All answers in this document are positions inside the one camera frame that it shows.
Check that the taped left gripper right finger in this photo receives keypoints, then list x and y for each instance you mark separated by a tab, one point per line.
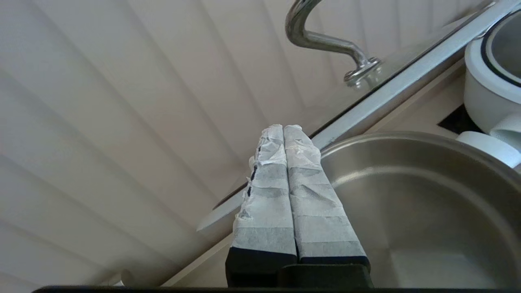
317	211

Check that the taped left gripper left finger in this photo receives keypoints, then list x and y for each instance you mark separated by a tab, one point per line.
266	203

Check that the white-rimmed glass lid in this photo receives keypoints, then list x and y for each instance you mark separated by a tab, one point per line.
472	53
321	40

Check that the deep white pot steel interior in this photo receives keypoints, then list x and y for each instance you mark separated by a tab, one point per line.
407	203

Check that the shallow white pot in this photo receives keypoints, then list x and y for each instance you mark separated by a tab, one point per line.
478	106

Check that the black glass induction cooktop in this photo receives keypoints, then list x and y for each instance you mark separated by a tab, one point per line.
460	122

